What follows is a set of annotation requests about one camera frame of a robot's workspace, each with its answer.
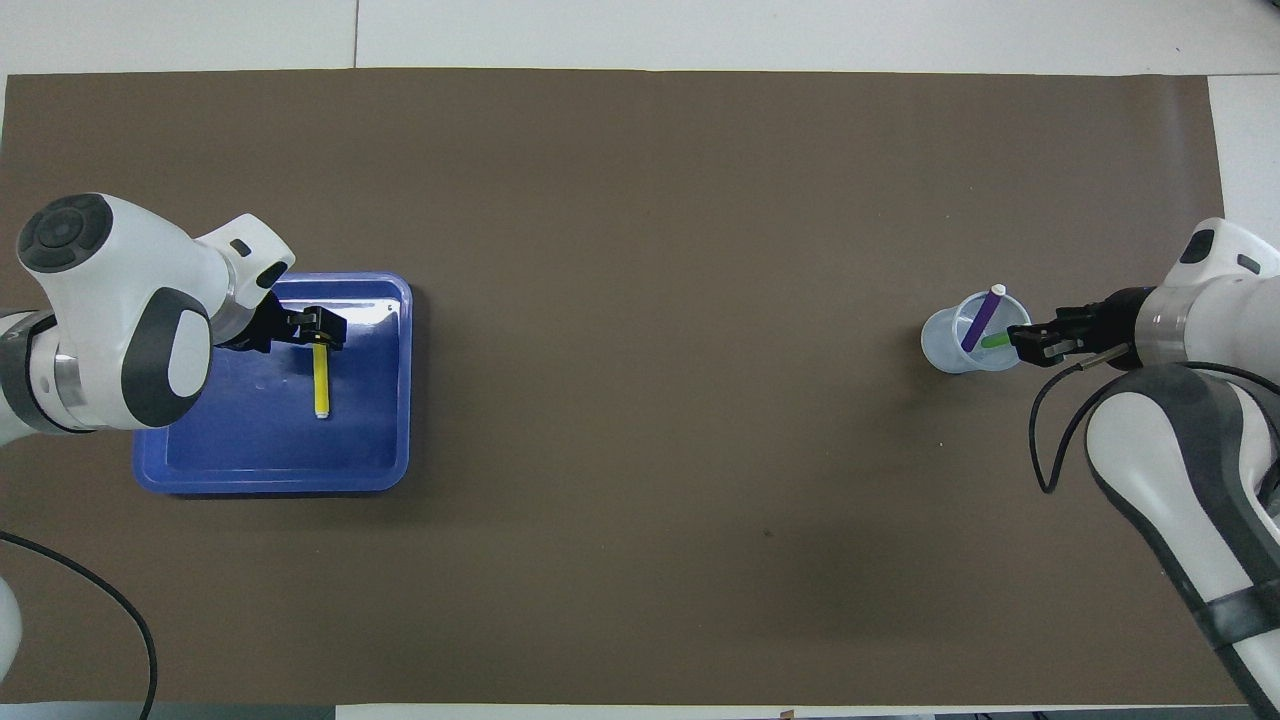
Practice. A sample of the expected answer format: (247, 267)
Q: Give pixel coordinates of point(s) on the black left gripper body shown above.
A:
(265, 325)

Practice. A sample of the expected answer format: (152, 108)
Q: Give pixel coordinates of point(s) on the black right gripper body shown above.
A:
(1115, 325)

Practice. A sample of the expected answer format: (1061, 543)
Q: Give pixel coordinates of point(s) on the green marker pen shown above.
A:
(995, 341)

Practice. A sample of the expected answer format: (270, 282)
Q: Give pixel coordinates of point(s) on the yellow marker pen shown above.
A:
(322, 385)

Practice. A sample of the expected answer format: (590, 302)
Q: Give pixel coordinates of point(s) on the purple marker pen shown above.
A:
(983, 318)

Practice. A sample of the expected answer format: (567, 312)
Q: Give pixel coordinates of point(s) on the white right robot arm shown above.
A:
(1150, 450)

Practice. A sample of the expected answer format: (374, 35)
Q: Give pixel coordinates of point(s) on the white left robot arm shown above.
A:
(120, 270)

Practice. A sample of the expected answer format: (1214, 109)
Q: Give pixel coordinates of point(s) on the translucent plastic cup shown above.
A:
(945, 350)

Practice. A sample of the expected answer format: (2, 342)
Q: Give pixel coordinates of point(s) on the blue plastic tray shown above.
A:
(370, 440)

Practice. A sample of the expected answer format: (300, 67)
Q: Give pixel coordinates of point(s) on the brown table mat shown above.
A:
(640, 300)

